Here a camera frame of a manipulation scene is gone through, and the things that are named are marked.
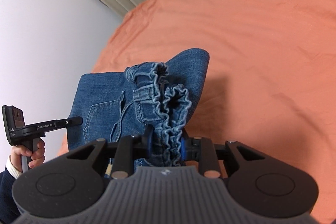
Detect orange bed sheet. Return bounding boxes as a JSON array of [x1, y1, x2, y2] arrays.
[[56, 0, 336, 224]]

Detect left hand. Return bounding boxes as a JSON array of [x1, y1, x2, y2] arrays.
[[10, 139, 45, 172]]

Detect dark blue sleeve forearm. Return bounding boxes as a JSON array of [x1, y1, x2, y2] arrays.
[[0, 156, 22, 223]]

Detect blue denim jeans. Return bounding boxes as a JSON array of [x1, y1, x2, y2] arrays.
[[67, 48, 210, 166]]

